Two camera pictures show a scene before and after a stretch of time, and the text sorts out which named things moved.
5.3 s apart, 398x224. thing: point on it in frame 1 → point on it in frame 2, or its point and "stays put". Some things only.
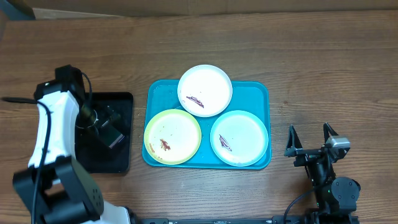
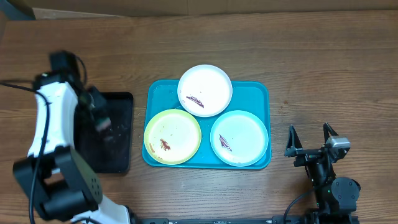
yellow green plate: (172, 136) stays put
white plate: (204, 90) stays put
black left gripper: (89, 132) → (100, 101)
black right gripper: (295, 148) stays put
